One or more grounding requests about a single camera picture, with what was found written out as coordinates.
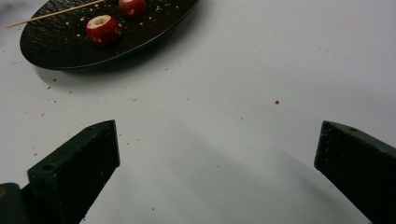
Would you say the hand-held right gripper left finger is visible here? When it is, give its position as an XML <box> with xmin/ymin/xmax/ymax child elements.
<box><xmin>21</xmin><ymin>119</ymin><xmax>120</xmax><ymax>224</ymax></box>

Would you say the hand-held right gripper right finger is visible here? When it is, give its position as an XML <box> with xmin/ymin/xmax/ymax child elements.
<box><xmin>314</xmin><ymin>120</ymin><xmax>396</xmax><ymax>224</ymax></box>

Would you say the round black plate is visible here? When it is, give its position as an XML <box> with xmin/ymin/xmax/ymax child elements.
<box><xmin>19</xmin><ymin>0</ymin><xmax>200</xmax><ymax>71</ymax></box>

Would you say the cored red hawthorn fruit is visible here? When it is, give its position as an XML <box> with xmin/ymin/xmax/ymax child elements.
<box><xmin>118</xmin><ymin>0</ymin><xmax>148</xmax><ymax>20</ymax></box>
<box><xmin>86</xmin><ymin>14</ymin><xmax>123</xmax><ymax>48</ymax></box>

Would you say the thin wooden skewer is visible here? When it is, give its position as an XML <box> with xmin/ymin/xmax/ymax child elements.
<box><xmin>5</xmin><ymin>0</ymin><xmax>106</xmax><ymax>29</ymax></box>

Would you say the white table board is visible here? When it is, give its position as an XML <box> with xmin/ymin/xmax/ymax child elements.
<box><xmin>0</xmin><ymin>0</ymin><xmax>396</xmax><ymax>224</ymax></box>

